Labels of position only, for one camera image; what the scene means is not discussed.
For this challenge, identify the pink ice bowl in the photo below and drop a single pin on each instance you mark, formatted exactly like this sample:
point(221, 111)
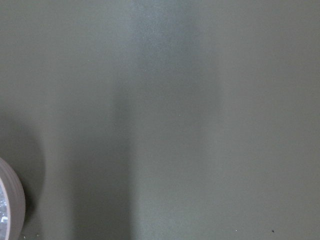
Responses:
point(12, 203)

